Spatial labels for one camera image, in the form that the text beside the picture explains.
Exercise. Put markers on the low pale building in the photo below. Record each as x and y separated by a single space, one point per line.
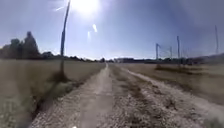
124 60

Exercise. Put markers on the dry grass middle strip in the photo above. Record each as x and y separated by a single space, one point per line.
133 91

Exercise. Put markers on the pale gravel track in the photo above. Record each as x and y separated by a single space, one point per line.
96 100

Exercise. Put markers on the tall lamp pole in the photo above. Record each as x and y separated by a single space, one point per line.
62 43

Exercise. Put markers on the tall net fence with posts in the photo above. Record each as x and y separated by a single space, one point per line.
178 50

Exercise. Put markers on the dry grass field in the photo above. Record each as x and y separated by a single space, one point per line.
193 78
26 83

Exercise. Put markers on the row of dark trees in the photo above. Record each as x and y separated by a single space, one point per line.
28 50

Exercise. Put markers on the distant tree line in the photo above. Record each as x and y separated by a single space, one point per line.
203 59

